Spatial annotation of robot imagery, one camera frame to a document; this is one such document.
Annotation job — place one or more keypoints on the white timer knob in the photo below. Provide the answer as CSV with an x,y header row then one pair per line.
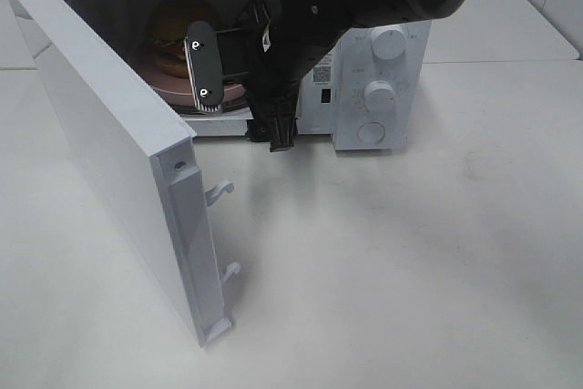
x,y
379,96

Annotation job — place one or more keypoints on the round white door-release button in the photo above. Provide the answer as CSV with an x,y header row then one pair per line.
x,y
371,133

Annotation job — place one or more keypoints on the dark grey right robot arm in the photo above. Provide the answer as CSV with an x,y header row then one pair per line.
x,y
270,54

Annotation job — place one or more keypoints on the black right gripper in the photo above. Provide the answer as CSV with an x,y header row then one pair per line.
x,y
275,52

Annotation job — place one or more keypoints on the white warning label sticker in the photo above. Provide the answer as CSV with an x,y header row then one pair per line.
x,y
323,71

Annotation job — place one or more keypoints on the white upper power knob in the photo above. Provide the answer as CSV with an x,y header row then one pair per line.
x,y
388,42

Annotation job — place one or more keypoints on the glass microwave turntable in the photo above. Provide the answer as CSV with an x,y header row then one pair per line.
x,y
226,109

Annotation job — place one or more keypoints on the pink round plate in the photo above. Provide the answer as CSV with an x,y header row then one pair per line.
x,y
174,90

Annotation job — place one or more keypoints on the white microwave door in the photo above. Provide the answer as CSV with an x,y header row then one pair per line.
x,y
138,155

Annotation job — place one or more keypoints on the burger with lettuce and tomato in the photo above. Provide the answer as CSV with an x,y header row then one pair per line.
x,y
167,28

